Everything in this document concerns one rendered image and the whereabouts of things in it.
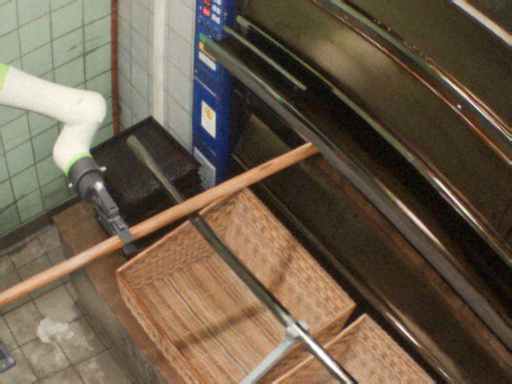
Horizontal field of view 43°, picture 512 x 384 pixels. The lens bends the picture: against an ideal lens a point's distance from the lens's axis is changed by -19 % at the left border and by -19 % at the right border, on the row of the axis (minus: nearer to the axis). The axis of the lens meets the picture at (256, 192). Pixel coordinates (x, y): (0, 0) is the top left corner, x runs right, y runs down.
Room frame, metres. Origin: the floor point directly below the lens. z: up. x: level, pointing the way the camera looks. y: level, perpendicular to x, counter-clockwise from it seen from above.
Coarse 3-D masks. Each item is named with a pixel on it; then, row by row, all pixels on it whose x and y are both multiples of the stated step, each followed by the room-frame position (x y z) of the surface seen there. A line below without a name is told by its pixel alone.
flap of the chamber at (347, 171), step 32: (224, 64) 1.48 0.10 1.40; (256, 64) 1.48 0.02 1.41; (288, 64) 1.51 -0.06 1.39; (288, 96) 1.36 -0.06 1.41; (320, 96) 1.39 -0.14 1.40; (352, 128) 1.28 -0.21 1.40; (384, 160) 1.18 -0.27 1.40; (416, 192) 1.09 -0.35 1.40; (448, 224) 1.01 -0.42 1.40; (480, 256) 0.92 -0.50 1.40
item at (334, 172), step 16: (256, 96) 1.62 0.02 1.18; (272, 112) 1.56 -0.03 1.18; (288, 128) 1.51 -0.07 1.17; (304, 144) 1.46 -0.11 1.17; (320, 160) 1.40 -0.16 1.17; (336, 176) 1.35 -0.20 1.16; (352, 192) 1.31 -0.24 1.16; (368, 208) 1.26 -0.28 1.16; (384, 224) 1.21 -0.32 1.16; (400, 240) 1.15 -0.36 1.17; (416, 256) 1.10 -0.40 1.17; (432, 272) 1.05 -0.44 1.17; (448, 288) 1.00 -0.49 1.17; (464, 304) 0.94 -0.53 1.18; (480, 320) 0.89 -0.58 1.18; (496, 336) 0.83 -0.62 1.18
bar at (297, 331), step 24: (168, 192) 1.26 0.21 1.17; (192, 216) 1.19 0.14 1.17; (216, 240) 1.12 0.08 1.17; (240, 264) 1.06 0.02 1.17; (264, 288) 0.99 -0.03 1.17; (288, 312) 0.93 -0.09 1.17; (288, 336) 0.87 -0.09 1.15; (312, 336) 0.86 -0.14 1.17; (264, 360) 0.84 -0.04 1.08; (336, 360) 0.80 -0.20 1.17
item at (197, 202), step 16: (272, 160) 1.35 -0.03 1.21; (288, 160) 1.36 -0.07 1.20; (240, 176) 1.29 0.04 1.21; (256, 176) 1.30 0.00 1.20; (208, 192) 1.23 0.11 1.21; (224, 192) 1.24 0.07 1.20; (176, 208) 1.18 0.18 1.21; (192, 208) 1.19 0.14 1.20; (144, 224) 1.12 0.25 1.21; (160, 224) 1.13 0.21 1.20; (112, 240) 1.06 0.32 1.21; (80, 256) 1.00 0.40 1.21; (96, 256) 1.02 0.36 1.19; (48, 272) 0.94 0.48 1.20; (64, 272) 0.96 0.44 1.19; (16, 288) 0.87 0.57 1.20; (32, 288) 0.89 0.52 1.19; (0, 304) 0.82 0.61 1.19
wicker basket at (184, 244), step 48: (240, 192) 1.60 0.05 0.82; (192, 240) 1.49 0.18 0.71; (240, 240) 1.52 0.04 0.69; (288, 240) 1.42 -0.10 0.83; (144, 288) 1.37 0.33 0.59; (192, 288) 1.39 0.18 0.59; (288, 288) 1.34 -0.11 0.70; (336, 288) 1.24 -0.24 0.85; (192, 336) 1.20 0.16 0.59; (240, 336) 1.22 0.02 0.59
